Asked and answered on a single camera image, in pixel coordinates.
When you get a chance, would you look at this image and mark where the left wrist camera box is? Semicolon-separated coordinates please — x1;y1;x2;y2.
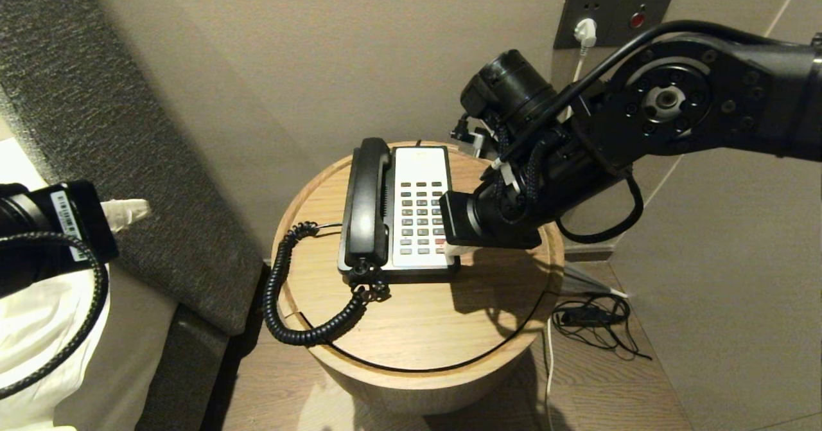
50;180;121;265

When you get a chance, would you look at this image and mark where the black right wrist loop cable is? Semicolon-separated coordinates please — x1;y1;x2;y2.
554;170;645;245

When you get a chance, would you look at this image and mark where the dark grey bed frame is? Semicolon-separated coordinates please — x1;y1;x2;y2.
134;303;233;431

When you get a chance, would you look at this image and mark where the white power plug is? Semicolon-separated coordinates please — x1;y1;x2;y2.
573;18;599;57

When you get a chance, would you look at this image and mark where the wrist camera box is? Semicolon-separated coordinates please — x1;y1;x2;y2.
50;180;121;265
439;189;478;246

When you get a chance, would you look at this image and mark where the grey fabric bed headboard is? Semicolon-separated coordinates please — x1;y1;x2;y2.
0;0;274;337

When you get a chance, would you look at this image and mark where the dark grey wall socket panel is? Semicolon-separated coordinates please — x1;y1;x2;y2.
554;0;676;50

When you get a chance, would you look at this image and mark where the black and white desk telephone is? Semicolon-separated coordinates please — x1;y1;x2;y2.
338;145;460;285

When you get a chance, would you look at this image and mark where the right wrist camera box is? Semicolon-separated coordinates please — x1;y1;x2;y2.
439;189;478;246

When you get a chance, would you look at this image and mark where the black telephone cord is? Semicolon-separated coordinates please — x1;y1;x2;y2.
263;220;392;347

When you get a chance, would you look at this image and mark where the round wooden side table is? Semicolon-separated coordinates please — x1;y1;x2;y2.
271;141;566;416

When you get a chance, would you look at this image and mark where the black adapter with tangled cable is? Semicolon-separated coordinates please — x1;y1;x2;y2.
550;293;653;360

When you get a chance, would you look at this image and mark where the white power cable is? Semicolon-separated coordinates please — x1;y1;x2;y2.
544;51;588;431

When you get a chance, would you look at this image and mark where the white pillow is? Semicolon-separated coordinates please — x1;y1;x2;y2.
0;137;112;431

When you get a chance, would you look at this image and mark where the transparent folded umbrella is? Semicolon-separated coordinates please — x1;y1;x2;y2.
560;262;630;299

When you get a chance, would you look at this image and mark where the wooden baseboard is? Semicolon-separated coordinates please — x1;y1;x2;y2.
564;245;615;263

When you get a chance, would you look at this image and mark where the black telephone handset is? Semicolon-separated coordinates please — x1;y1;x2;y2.
343;137;394;286

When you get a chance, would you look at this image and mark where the beige bed sheet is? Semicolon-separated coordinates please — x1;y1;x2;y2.
55;261;179;431

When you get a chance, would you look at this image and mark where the black left wrist camera cable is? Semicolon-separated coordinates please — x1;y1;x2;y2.
0;230;109;400

